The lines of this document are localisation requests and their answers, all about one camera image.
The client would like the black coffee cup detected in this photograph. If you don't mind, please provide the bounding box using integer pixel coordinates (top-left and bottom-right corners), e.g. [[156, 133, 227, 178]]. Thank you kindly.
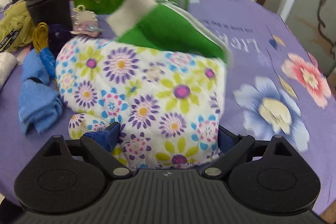
[[26, 0, 72, 30]]

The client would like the floral quilted oven mitt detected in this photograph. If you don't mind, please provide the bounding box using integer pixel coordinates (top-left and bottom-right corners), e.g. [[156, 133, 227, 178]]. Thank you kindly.
[[56, 36, 226, 169]]

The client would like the olive green fuzzy cloth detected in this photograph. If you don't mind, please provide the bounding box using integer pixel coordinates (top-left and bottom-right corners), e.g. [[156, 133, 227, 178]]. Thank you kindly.
[[1, 0, 35, 52]]

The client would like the dark purple velvet scrunchie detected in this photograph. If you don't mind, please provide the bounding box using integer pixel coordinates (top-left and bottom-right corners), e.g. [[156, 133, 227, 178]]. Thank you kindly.
[[49, 24, 73, 57]]

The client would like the yellow bristle blue brush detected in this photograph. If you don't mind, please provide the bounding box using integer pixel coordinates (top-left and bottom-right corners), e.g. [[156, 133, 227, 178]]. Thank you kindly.
[[33, 23, 56, 79]]

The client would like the blue microfiber cloth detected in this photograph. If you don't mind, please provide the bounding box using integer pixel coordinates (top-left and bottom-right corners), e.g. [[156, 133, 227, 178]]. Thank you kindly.
[[18, 50, 63, 134]]

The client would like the purple floral bedsheet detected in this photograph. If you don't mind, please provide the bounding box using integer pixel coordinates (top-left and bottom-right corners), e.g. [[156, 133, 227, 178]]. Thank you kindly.
[[1, 0, 335, 213]]

